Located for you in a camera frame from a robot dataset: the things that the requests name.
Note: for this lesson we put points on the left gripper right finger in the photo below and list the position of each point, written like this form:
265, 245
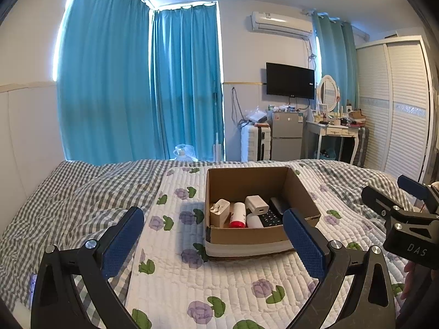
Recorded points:
370, 300

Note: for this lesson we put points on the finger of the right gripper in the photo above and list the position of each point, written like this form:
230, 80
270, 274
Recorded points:
382, 204
419, 190

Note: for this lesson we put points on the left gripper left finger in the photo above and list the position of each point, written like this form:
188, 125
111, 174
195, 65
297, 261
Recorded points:
56, 301

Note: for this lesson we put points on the black remote control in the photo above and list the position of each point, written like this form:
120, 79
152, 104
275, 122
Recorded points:
274, 216

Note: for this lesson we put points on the white plug adapter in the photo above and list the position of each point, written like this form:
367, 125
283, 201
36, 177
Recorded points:
256, 205

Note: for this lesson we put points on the white plastic bottle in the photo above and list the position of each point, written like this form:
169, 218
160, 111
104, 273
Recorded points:
253, 221

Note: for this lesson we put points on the white bottle red cap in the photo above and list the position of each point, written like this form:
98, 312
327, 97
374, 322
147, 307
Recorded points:
238, 216

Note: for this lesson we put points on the white power adapter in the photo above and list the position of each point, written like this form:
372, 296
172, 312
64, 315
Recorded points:
219, 213

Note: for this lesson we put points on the person right hand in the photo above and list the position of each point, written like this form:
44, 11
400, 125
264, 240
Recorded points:
409, 269

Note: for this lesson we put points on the white dressing table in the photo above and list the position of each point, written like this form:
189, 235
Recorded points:
331, 135

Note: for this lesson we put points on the white louvred wardrobe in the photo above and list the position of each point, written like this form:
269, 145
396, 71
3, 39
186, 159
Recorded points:
395, 95

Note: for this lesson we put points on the floral white quilt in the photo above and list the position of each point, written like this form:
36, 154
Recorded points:
176, 284

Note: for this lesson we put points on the oval vanity mirror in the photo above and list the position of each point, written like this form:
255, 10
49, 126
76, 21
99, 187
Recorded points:
327, 93

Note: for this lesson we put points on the silver mini fridge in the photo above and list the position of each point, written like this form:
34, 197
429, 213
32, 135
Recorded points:
286, 133

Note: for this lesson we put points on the open cardboard box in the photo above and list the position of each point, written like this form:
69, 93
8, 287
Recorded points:
234, 185

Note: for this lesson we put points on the white suitcase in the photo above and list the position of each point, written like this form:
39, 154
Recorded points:
255, 142

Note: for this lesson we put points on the teal curtain right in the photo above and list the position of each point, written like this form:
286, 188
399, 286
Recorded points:
338, 55

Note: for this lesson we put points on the white air conditioner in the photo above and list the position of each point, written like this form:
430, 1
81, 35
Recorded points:
283, 25

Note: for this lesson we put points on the clear plastic bag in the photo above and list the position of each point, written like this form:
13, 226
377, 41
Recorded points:
185, 153

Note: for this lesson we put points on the blue curtain left panel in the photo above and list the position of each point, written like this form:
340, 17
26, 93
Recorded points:
105, 108

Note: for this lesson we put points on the blue curtain panel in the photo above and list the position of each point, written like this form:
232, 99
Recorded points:
105, 108
186, 79

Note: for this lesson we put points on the blue curtain middle panel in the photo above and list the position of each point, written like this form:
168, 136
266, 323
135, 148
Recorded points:
186, 79

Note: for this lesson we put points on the black wall television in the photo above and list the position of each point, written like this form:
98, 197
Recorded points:
290, 81

